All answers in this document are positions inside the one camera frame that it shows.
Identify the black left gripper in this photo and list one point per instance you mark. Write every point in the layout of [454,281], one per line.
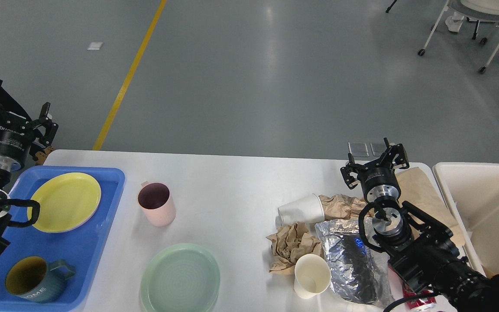
[17,136]

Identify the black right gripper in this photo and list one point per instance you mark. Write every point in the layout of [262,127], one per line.
[379,181]

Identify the pink mug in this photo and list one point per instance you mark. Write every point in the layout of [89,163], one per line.
[155,200]

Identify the green plate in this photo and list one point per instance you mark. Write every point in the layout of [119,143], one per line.
[181,278]

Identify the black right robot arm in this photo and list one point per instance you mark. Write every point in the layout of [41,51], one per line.
[419,246]

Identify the floor outlet plate right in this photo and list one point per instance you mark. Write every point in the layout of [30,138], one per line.
[379,148]

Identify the floor outlet plate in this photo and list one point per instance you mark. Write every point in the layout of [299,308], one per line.
[379,148]
[358,149]

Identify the floor outlet plate left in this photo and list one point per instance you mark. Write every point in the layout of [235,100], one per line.
[358,149]

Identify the person in black clothes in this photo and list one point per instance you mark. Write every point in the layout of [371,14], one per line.
[11,106]

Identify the flat brown paper bag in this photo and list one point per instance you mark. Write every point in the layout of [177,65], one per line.
[418,190]

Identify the crumpled brown paper back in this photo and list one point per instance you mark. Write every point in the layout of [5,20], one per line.
[341,206]

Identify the crumpled brown paper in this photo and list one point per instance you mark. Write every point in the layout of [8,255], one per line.
[341,206]
[289,244]

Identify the white paper cup lying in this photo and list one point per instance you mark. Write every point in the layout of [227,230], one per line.
[307,210]

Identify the yellow plate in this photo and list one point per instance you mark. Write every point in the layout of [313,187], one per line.
[66,202]

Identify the silver foil bag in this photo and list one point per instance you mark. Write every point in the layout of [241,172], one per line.
[358,274]

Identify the crumpled brown paper front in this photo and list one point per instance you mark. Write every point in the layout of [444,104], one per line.
[289,244]

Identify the white plastic bin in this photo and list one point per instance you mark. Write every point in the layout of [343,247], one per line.
[471,191]

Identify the white paper cup upright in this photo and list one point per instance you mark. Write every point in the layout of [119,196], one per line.
[312,276]

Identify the red soda can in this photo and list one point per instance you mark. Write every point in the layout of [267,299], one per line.
[417,305]

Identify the blue plastic tray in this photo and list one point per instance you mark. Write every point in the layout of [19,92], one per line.
[81,247]

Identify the teal mug yellow inside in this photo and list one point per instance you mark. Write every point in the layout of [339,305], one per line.
[37,280]

